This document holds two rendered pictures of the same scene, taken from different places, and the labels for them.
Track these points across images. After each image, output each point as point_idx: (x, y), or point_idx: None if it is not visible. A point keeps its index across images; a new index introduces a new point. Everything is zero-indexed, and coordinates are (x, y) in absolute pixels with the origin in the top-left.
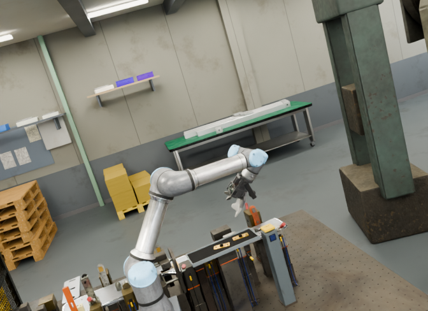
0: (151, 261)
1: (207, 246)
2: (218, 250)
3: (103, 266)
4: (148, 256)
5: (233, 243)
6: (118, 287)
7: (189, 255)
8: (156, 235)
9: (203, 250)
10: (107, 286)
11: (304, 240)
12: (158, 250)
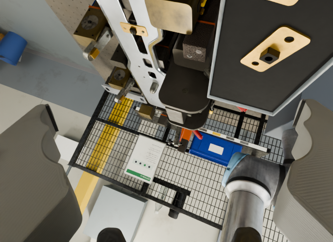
0: (270, 193)
1: (220, 66)
2: (280, 67)
3: (119, 97)
4: (266, 203)
5: (311, 17)
6: (156, 89)
7: (216, 94)
8: (260, 234)
9: (230, 79)
10: (139, 85)
11: None
12: (95, 53)
